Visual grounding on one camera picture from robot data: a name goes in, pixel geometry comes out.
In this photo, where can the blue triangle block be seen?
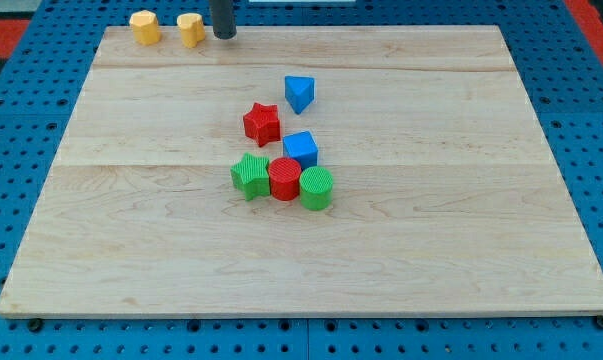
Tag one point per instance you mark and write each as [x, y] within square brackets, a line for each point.
[299, 92]

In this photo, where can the green cylinder block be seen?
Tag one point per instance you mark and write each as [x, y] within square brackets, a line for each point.
[316, 184]

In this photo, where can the red cylinder block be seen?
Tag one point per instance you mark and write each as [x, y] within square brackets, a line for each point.
[284, 174]

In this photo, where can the blue cube block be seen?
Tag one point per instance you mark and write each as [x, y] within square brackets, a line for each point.
[302, 148]

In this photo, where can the green star block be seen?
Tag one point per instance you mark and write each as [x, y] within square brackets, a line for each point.
[250, 176]

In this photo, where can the red star block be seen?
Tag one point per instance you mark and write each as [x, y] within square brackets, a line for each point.
[262, 124]

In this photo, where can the light wooden board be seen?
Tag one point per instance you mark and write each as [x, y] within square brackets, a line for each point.
[446, 201]

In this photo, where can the yellow heart block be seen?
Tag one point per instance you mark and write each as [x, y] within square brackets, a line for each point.
[191, 28]

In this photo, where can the yellow hexagon block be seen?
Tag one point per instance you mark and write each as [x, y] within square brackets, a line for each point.
[145, 27]

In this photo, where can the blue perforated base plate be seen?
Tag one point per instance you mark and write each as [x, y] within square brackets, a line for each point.
[41, 81]

